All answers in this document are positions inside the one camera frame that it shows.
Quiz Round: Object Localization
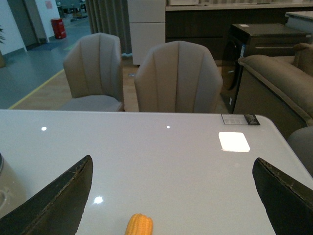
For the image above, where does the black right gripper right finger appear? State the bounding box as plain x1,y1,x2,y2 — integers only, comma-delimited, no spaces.
252,158,313,235

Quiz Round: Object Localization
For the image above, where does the table corner label sticker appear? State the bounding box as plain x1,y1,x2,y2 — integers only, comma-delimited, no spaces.
221,114,260,125

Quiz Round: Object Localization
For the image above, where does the beige chair left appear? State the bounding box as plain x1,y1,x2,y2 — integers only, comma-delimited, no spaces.
60,33,124,112

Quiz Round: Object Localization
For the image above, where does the yellow corn cob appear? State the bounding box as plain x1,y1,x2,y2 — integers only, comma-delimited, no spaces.
125,213,153,235

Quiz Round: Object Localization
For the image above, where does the beige sofa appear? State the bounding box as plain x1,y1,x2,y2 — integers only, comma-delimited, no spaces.
233,43,313,139

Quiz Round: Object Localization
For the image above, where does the white refrigerator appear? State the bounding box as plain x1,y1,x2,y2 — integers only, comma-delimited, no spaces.
127,0,166,65

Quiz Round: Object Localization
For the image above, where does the green potted plant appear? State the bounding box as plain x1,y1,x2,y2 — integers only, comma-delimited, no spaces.
0,25,6,69

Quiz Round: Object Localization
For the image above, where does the dark kitchen counter cabinet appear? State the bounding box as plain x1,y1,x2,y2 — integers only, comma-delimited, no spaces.
165,3,313,65

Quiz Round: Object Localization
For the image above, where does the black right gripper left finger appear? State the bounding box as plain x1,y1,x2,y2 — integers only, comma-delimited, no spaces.
0,155,93,235

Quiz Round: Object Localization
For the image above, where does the cream electric cooking pot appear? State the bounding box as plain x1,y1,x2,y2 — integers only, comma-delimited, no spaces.
0,155,26,218

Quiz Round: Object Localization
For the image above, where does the beige chair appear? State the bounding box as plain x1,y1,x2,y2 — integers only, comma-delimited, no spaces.
60,33,124,112
134,41,223,114

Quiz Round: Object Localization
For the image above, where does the grey chair at right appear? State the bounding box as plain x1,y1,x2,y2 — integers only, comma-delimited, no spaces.
287,126,313,176

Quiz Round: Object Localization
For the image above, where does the black washing machine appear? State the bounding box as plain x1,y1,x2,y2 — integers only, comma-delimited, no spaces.
221,23,311,114

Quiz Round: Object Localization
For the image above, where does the beige chair centre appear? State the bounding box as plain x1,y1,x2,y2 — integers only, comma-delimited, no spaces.
134,41,223,114

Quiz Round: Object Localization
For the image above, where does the grey curtain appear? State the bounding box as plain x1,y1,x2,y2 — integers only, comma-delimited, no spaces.
85,0,132,54

